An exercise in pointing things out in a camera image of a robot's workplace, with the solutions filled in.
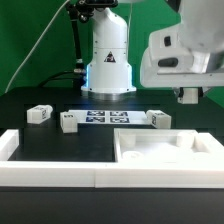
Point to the white square tabletop part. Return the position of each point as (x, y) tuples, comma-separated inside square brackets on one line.
[(165, 146)]

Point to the white U-shaped fence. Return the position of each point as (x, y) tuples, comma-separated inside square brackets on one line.
[(207, 173)]

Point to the white sheet with markers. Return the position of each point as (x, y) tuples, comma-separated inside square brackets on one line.
[(110, 117)]

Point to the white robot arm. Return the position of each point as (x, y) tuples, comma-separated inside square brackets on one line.
[(109, 75)]

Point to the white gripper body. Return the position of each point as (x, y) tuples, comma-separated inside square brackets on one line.
[(167, 63)]

